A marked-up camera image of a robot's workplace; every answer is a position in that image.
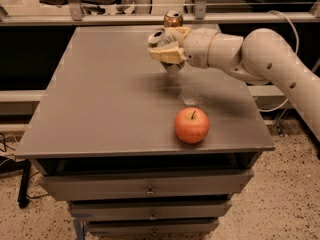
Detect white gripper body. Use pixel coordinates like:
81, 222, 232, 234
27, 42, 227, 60
183, 28, 218, 69

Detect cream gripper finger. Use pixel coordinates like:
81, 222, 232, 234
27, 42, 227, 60
169, 26, 192, 40
148, 41, 186, 64

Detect silver green 7up can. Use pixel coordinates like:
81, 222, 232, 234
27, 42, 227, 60
148, 27, 185, 74

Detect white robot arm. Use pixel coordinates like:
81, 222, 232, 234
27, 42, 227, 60
148, 27, 320, 139

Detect orange patterned soda can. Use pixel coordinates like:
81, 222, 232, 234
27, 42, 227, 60
164, 10, 183, 28

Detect red apple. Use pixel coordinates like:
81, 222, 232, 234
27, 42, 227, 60
174, 107, 210, 144

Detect grey drawer cabinet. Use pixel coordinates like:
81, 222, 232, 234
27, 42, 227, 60
14, 24, 276, 240

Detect middle grey drawer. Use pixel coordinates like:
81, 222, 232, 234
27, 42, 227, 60
69, 199, 232, 221

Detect grey drawer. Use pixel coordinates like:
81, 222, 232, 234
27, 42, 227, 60
69, 199, 232, 221
87, 218, 219, 236
39, 169, 254, 201

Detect top grey drawer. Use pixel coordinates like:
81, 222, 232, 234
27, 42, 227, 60
39, 169, 254, 201

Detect bottom grey drawer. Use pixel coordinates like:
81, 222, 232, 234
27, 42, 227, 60
87, 218, 219, 236

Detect black stand on floor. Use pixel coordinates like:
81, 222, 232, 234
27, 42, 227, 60
18, 160, 31, 209

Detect white cable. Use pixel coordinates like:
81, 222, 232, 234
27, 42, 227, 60
258, 9, 300, 114

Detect metal railing frame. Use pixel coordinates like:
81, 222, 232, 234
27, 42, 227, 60
0, 0, 320, 26

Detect black floor cables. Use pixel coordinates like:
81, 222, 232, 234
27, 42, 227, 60
0, 132, 21, 172

